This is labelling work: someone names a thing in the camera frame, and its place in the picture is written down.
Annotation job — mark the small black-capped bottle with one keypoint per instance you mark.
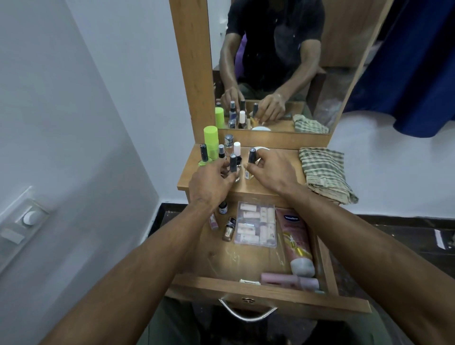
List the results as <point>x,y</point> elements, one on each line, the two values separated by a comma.
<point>223,208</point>

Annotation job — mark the checked green cloth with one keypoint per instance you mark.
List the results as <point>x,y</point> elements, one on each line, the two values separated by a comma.
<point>325,170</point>

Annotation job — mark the gold glitter nail polish bottle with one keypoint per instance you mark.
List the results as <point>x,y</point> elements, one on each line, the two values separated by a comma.
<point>229,229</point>

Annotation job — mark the white wall switch panel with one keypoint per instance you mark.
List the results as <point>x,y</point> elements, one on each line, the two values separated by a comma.
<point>14,227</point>

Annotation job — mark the lime green spray can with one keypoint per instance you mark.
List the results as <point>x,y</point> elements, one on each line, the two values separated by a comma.
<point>211,140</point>

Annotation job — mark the mirror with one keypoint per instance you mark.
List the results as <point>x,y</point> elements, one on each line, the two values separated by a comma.
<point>337,35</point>

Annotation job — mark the blue hanging cloth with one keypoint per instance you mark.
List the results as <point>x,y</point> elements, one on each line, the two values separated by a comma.
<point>408,71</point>

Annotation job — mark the small white flat item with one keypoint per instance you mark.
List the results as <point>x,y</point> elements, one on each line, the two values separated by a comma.
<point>248,282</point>

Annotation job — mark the wooden drawer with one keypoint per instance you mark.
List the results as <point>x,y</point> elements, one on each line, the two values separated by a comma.
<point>248,259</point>

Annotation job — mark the clear nail polish bottle black cap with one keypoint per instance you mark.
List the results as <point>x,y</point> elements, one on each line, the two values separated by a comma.
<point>233,161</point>

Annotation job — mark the green nail polish bottle black cap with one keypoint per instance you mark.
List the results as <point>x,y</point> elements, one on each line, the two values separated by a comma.
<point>203,152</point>

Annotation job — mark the person's left forearm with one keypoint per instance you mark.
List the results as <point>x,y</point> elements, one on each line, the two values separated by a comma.
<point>142,270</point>

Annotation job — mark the clear plastic box of cosmetics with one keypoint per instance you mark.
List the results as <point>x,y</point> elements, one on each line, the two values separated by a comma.
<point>256,224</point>

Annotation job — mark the white round regulator knob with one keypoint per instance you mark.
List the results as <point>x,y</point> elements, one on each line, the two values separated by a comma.
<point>32,218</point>

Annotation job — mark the person's left hand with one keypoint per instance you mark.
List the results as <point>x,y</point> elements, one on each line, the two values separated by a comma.
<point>208,186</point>

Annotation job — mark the wooden dressing table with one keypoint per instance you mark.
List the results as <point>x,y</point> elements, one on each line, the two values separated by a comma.
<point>192,53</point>

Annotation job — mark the person's right hand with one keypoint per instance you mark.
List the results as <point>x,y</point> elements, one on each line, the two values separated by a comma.
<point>277,174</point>

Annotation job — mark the person's grey-green trousers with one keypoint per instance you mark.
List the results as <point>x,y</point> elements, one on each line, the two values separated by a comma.
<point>170,327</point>

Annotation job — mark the white round jar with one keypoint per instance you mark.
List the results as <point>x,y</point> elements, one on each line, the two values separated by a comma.
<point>261,148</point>

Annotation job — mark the silver-capped perfume bottle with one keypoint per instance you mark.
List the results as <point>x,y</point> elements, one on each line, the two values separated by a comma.
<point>229,140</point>

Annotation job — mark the person's right thumb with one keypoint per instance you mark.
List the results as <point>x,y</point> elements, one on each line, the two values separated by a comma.
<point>251,171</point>

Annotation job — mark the person's right forearm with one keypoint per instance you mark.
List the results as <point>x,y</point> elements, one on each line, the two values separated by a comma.
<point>366,256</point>

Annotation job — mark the white-capped bottle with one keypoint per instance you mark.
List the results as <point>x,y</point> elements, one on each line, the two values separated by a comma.
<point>237,147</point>

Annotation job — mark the pink lotion tube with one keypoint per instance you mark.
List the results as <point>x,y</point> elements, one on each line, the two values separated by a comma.
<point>295,234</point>

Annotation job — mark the yellow nail polish bottle black cap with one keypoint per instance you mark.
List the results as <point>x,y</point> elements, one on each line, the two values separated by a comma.
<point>252,155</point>

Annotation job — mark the person's left thumb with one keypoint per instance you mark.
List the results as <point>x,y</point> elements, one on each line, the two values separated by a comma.
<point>228,177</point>

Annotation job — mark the pale pink tube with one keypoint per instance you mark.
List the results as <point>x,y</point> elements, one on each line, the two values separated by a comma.
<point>288,281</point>

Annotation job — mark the pink nail polish bottle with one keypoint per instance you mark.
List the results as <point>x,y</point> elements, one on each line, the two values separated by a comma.
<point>213,222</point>

